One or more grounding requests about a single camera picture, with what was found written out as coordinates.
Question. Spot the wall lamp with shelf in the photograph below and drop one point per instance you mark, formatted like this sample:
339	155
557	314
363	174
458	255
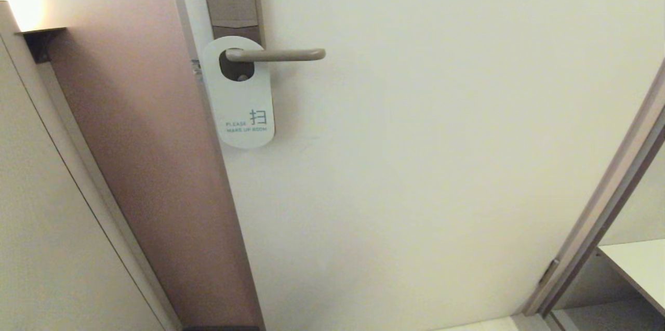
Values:
41	41

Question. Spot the white shelf board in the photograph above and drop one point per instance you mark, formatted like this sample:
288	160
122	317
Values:
639	263

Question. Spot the blue door hanger sign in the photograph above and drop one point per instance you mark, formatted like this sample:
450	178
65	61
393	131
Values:
244	107

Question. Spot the white room door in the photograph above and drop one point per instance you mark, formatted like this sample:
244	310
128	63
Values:
415	190

